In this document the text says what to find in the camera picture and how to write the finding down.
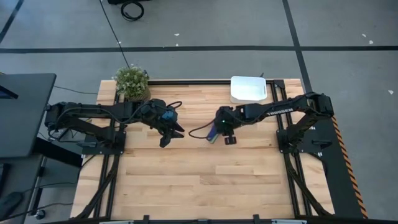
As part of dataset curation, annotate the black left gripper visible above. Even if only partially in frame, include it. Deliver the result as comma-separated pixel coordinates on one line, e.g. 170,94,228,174
141,98,186,149

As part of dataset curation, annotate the thin black cable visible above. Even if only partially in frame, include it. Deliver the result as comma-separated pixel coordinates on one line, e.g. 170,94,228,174
53,85,99,95

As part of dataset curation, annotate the dark indigo measuring cup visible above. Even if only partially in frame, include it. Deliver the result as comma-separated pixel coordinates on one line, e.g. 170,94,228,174
206,123,220,142

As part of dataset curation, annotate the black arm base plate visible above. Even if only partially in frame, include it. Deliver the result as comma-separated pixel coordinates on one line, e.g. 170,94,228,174
276,129,333,154
81,130,127,156

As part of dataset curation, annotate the black desk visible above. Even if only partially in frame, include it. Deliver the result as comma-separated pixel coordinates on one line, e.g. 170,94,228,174
0,73,57,159

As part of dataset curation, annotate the black aluminium table frame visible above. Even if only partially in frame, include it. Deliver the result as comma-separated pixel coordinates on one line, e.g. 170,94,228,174
74,79,335,224

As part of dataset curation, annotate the coiled black cable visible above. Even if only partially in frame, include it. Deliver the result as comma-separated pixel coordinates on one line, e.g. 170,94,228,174
120,1,146,22

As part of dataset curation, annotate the long black cable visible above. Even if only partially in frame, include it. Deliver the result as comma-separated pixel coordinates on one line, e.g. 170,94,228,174
98,0,131,68

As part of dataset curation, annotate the black computer mouse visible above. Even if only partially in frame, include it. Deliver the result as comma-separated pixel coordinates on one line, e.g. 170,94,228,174
0,192,24,220

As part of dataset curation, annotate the white plastic basket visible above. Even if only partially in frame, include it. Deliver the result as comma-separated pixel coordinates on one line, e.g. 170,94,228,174
229,75,268,105

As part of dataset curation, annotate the black platform with hazard stripe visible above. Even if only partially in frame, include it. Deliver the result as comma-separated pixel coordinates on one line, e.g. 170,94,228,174
307,106,369,219

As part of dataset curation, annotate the green plant in ribbed pot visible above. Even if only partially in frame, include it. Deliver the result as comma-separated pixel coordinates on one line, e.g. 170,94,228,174
111,64,152,103

